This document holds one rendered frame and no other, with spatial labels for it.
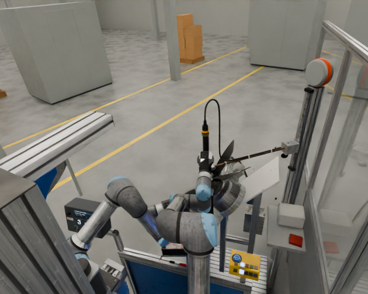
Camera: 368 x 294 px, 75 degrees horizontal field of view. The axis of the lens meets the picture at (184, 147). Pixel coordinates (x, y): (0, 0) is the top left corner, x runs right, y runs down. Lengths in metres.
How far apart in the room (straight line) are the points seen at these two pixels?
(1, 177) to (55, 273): 0.27
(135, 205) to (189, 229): 0.44
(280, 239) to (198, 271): 1.00
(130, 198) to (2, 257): 0.74
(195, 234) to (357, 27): 6.00
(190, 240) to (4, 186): 0.59
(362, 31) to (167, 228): 6.03
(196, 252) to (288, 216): 1.08
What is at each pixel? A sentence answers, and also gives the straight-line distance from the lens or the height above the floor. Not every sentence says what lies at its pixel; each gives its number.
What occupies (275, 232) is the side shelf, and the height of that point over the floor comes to 0.86.
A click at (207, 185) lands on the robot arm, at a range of 1.22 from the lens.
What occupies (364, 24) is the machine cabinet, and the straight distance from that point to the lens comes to 6.47.
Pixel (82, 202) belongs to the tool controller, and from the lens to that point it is 1.72.
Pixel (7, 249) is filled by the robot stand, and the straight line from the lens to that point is 0.62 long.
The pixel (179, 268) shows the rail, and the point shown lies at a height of 0.86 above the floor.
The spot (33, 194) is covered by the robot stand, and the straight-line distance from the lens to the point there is 0.59.
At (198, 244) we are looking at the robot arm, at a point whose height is 1.59.
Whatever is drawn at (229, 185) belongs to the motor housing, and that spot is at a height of 1.19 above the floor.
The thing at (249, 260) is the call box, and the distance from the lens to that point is 1.51.
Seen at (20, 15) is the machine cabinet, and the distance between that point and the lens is 7.03.
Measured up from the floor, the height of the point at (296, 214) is 0.97.
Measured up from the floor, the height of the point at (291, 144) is 1.42.
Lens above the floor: 2.34
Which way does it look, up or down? 33 degrees down
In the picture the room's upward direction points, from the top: 5 degrees counter-clockwise
